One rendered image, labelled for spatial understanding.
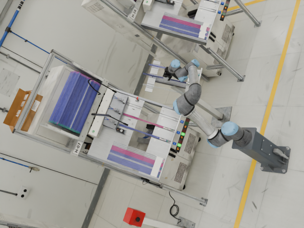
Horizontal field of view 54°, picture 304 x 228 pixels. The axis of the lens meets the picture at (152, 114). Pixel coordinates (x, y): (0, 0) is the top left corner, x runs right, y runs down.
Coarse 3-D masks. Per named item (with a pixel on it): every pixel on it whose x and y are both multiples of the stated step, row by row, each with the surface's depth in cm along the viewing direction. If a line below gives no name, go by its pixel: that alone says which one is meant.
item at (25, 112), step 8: (48, 56) 257; (48, 64) 255; (88, 72) 269; (40, 80) 251; (96, 80) 285; (32, 96) 247; (96, 96) 276; (24, 112) 244; (24, 120) 244; (16, 128) 240; (48, 128) 264; (56, 128) 253; (152, 128) 313; (72, 136) 262; (80, 136) 268; (72, 144) 270; (80, 144) 271; (72, 152) 267
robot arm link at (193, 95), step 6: (192, 60) 246; (186, 66) 248; (192, 66) 242; (198, 66) 247; (192, 72) 235; (192, 78) 230; (198, 78) 232; (192, 84) 222; (198, 84) 222; (192, 90) 218; (198, 90) 218; (186, 96) 218; (192, 96) 216; (198, 96) 218; (192, 102) 218
